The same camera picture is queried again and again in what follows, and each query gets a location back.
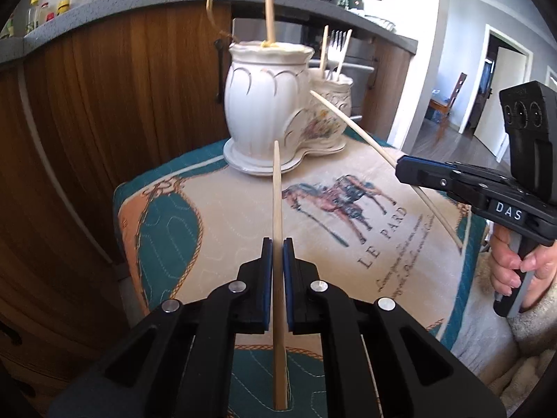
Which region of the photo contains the clear oil bottle yellow cap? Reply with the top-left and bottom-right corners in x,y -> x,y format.
25,0 -> 40,34

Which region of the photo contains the gold spoon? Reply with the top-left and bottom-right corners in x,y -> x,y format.
205,0 -> 236,43

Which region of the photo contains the yellow mustard bottle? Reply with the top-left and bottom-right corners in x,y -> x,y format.
57,0 -> 70,15

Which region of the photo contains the horse print table mat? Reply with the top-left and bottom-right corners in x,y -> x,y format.
112,132 -> 488,418

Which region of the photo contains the white ceramic utensil holder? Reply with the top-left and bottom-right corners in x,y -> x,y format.
224,41 -> 353,177

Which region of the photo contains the wooden chopstick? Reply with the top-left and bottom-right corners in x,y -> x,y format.
272,141 -> 288,410
310,90 -> 463,250
265,0 -> 276,42
319,25 -> 329,79

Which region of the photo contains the person right hand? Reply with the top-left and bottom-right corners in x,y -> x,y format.
488,225 -> 556,310

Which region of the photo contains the wooden chair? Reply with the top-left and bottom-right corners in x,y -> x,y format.
429,73 -> 467,141

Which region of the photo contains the silver fork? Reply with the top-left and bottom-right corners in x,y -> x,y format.
328,29 -> 352,80

